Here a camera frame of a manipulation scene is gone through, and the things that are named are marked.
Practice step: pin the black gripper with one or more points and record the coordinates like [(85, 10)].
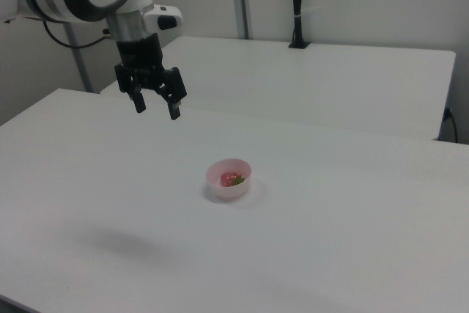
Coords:
[(141, 54)]

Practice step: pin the red toy strawberry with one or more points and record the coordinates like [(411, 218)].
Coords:
[(230, 179)]

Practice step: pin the pink plastic bowl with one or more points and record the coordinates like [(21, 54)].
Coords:
[(226, 192)]

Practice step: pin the white side table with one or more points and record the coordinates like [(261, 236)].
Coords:
[(311, 82)]

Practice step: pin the slim grey wall post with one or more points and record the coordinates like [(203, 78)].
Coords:
[(80, 60)]

